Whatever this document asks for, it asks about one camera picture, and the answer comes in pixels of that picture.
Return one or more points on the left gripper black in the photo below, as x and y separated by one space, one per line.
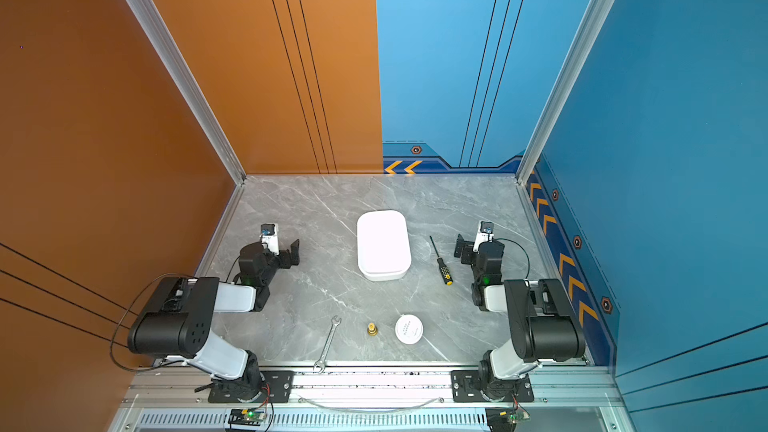
285 253

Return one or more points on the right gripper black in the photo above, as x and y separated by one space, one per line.
467 250

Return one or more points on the black yellow screwdriver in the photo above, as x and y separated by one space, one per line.
442 266

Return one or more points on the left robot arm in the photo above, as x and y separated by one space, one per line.
175 324

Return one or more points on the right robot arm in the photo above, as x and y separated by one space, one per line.
541 322

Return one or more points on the white plastic bin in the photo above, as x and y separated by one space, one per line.
383 248

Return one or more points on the white round lid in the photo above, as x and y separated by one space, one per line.
409 329

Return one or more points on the silver wrench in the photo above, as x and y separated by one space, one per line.
321 363

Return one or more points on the circuit board right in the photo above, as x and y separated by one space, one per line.
505 419

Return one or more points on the green circuit board left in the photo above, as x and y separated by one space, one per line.
247 419

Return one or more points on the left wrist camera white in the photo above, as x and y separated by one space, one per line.
269 237

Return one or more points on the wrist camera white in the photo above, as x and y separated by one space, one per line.
269 237
484 234

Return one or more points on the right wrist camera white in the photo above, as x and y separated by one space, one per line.
484 234

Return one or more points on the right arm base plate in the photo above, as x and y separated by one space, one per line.
468 386

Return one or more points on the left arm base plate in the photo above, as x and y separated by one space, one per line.
273 386

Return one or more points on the aluminium frame rail front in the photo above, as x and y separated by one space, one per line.
377 386

